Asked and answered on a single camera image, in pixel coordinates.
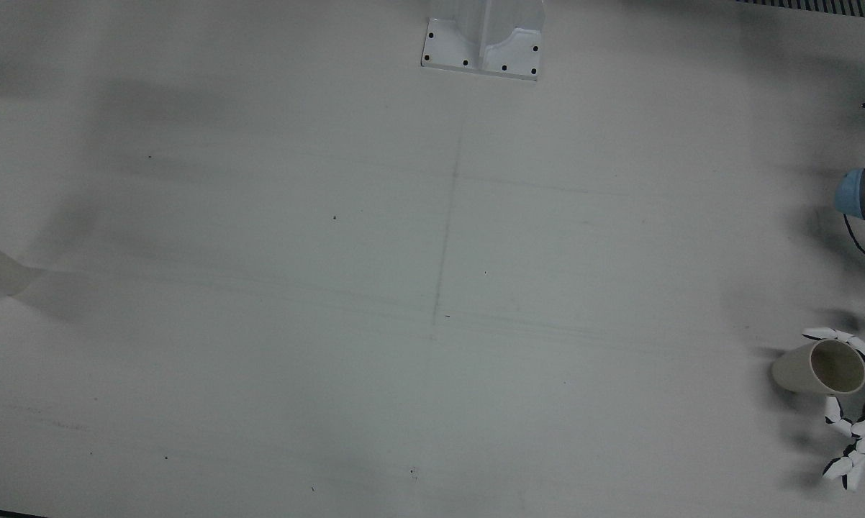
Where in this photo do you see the white robot mount bracket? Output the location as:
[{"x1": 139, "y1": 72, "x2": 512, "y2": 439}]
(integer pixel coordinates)
[{"x1": 420, "y1": 0, "x2": 546, "y2": 81}]

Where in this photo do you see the striped vent grille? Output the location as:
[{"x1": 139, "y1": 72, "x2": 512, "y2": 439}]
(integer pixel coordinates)
[{"x1": 735, "y1": 0, "x2": 865, "y2": 21}]

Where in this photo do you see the round intact paper cup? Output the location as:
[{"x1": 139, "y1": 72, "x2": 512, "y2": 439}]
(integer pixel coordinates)
[{"x1": 771, "y1": 338, "x2": 865, "y2": 396}]

